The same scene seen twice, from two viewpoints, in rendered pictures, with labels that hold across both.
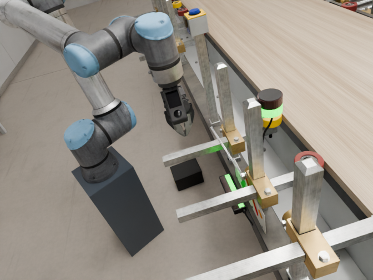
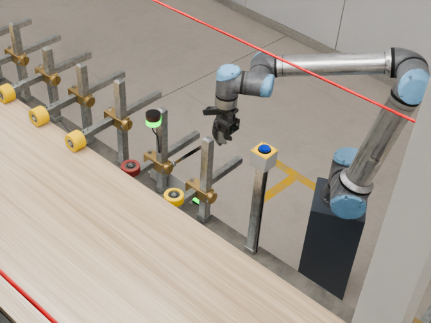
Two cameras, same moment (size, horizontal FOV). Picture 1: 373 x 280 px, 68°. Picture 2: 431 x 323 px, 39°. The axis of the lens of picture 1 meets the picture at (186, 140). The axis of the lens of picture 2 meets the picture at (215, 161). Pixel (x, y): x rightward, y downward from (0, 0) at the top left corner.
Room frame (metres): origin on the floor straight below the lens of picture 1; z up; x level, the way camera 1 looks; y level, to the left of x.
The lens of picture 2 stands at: (2.05, -1.53, 2.57)
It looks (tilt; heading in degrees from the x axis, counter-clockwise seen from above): 40 degrees down; 132
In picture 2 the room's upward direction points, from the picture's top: 4 degrees clockwise
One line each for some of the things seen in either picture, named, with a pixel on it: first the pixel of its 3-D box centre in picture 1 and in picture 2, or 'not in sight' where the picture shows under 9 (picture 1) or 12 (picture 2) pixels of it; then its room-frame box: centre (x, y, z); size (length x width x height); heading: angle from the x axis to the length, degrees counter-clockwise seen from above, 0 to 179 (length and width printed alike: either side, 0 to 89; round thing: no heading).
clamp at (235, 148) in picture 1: (232, 136); (201, 191); (0.78, -0.17, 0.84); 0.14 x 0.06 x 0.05; 3
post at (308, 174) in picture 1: (301, 236); (122, 125); (0.30, -0.19, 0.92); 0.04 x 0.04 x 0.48; 3
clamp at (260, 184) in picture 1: (261, 184); (158, 163); (0.53, -0.18, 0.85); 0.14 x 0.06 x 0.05; 3
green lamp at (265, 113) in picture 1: (270, 106); (152, 120); (0.55, -0.23, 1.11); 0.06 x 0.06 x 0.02
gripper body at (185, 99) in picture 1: (173, 94); (226, 118); (0.74, 0.00, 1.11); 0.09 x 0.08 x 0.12; 4
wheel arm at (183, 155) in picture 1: (220, 144); (206, 182); (0.76, -0.11, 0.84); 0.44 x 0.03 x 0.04; 93
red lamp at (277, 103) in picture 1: (270, 98); (152, 115); (0.55, -0.23, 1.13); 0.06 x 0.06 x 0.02
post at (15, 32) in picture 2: not in sight; (20, 65); (-0.45, -0.22, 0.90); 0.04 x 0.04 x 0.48; 3
